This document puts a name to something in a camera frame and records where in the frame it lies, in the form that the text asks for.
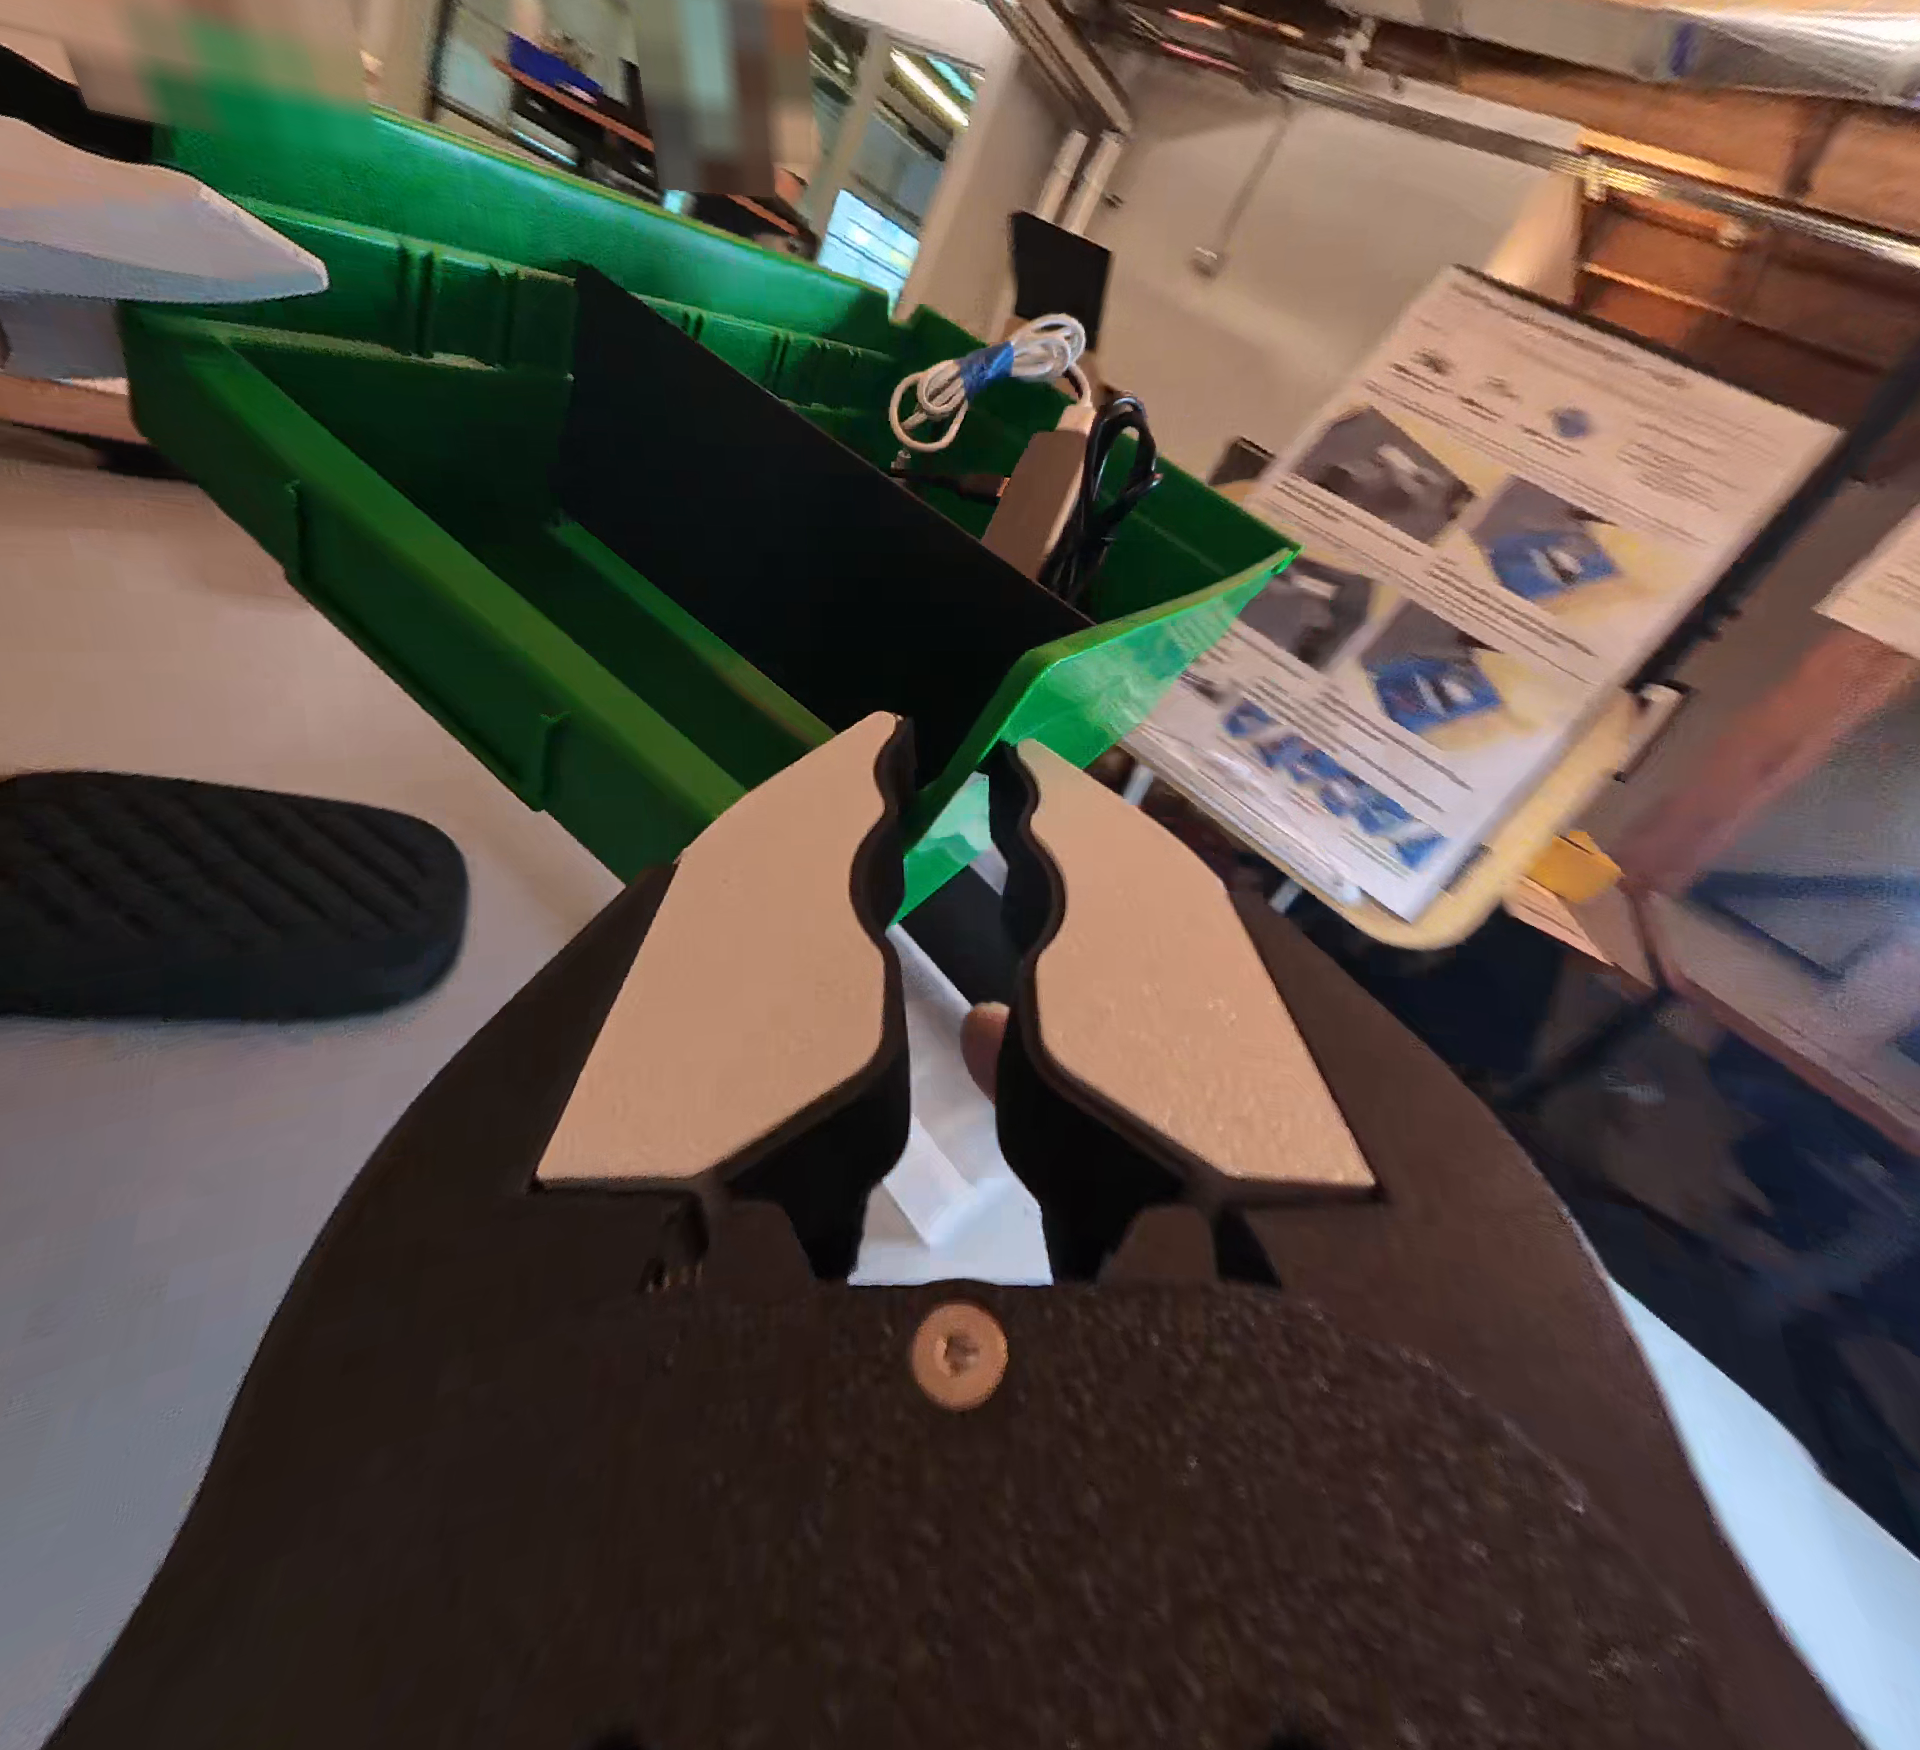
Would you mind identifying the white paper notice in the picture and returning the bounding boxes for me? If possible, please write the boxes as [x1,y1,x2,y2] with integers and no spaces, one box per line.
[1812,547,1920,659]

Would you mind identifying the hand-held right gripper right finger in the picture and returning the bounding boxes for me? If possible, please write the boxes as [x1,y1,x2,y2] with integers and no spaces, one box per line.
[983,735,1379,1203]

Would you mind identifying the white usb cable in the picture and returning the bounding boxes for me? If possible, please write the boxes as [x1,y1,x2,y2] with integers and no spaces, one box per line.
[887,312,1093,454]

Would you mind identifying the green plastic bin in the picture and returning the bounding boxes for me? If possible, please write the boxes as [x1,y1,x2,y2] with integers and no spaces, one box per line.
[120,106,1300,919]

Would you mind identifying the black textured pad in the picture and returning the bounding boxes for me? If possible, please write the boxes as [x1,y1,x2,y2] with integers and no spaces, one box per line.
[0,773,471,1024]

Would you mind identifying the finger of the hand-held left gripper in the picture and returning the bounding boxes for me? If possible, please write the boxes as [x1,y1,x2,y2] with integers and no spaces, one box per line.
[0,114,333,304]

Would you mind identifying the black bin divider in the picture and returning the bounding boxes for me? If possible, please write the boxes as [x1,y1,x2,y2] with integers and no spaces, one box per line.
[558,264,1093,793]

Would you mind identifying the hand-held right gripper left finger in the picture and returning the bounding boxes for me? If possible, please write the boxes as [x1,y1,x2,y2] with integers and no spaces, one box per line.
[535,710,919,1194]

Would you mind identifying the black usb cable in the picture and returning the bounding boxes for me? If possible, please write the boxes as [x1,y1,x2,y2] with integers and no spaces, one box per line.
[1044,392,1164,597]

